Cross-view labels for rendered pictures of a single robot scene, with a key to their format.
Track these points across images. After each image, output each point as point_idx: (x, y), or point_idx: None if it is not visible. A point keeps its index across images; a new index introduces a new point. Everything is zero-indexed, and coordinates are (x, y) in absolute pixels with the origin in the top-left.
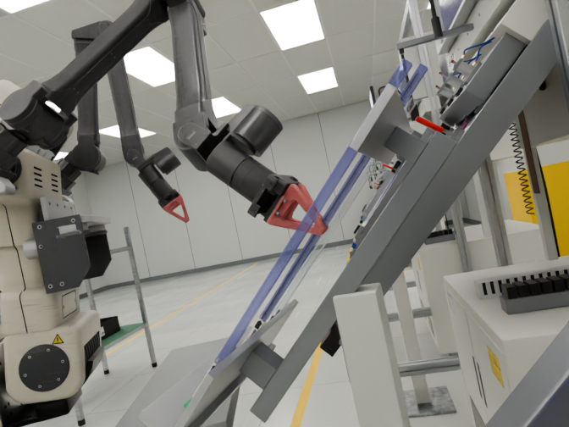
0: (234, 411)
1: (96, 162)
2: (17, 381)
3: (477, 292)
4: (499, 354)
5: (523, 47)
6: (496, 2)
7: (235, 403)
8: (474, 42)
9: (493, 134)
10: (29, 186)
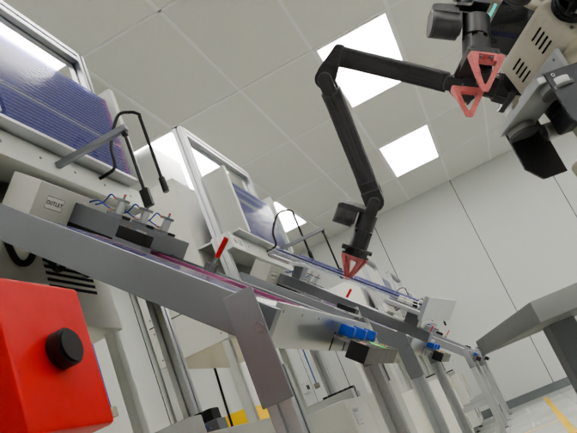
0: (488, 349)
1: (511, 4)
2: None
3: (201, 429)
4: (275, 432)
5: None
6: (107, 193)
7: (490, 346)
8: (47, 173)
9: None
10: (519, 91)
